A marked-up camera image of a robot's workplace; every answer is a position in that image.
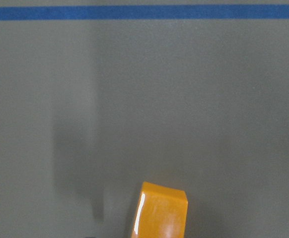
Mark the orange trapezoid block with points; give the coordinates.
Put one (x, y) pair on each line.
(161, 212)

